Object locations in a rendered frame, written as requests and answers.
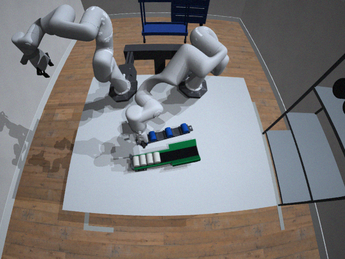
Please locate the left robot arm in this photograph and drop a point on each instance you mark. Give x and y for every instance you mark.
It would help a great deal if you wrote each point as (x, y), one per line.
(205, 55)

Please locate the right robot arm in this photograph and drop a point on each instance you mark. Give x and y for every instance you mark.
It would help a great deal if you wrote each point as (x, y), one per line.
(94, 24)

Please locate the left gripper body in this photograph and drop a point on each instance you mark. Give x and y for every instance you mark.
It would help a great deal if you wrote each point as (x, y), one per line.
(142, 137)

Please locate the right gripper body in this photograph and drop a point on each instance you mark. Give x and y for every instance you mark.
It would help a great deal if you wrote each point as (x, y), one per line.
(41, 60)

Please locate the grey cylinder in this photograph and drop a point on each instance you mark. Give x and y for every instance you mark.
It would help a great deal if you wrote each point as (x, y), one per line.
(142, 159)
(136, 161)

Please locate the white cylinder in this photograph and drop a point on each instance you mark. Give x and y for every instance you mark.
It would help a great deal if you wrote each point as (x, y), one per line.
(149, 158)
(156, 157)

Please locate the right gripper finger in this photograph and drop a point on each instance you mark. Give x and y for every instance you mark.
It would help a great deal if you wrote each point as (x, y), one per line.
(50, 63)
(39, 72)

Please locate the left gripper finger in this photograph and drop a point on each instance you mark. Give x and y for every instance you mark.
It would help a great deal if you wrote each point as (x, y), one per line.
(143, 144)

